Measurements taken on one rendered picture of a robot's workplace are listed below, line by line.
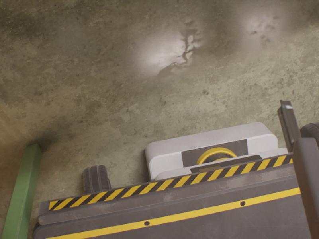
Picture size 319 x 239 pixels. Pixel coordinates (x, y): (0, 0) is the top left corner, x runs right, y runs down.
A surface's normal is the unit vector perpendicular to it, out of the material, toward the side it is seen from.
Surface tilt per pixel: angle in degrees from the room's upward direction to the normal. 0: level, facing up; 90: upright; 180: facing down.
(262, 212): 0
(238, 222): 0
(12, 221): 90
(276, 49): 0
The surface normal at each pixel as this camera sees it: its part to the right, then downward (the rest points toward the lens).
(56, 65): 0.14, 0.32
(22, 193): -0.29, -0.89
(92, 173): -0.12, -0.85
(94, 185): -0.06, -0.62
